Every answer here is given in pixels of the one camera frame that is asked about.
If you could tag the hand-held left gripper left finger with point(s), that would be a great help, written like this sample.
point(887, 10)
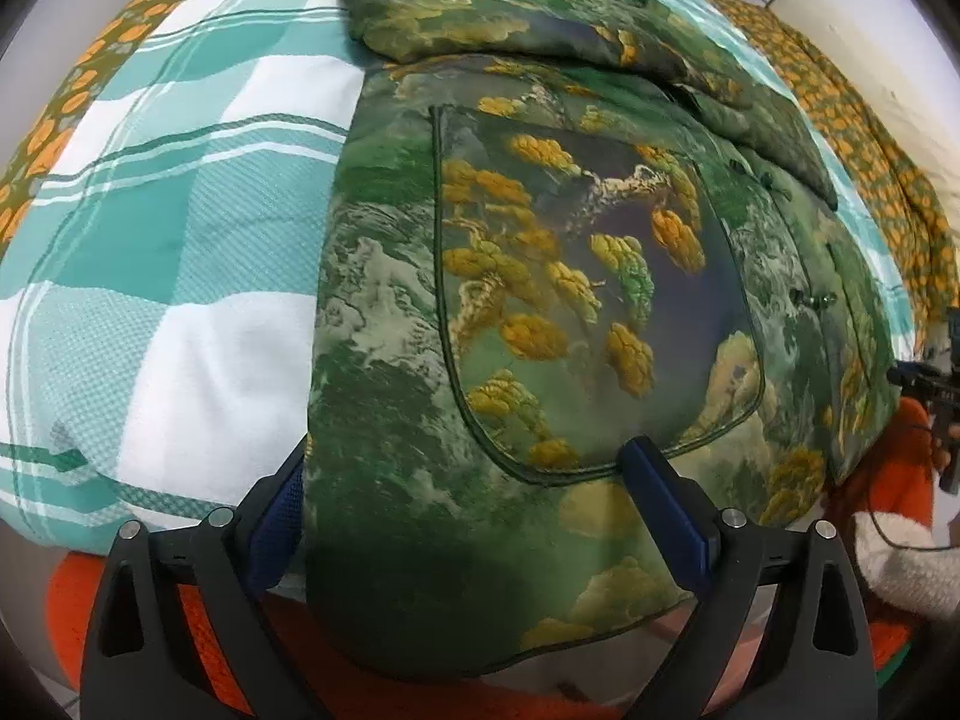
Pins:
point(274, 532)

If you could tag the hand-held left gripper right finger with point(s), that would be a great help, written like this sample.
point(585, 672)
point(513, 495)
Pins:
point(667, 510)

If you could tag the teal white checked blanket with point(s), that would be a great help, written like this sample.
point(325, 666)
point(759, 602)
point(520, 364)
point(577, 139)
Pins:
point(187, 240)

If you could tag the green landscape print jacket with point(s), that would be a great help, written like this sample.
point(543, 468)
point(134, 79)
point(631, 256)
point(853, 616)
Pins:
point(540, 315)

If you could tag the orange floral bedspread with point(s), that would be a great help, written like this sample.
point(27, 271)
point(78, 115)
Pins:
point(862, 135)

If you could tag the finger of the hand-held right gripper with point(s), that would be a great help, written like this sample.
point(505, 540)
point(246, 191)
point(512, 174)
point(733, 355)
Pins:
point(909, 375)

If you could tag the cream pillow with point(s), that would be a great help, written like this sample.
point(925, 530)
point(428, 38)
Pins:
point(892, 52)

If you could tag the orange knitted sweater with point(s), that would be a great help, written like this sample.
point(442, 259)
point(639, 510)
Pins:
point(150, 615)

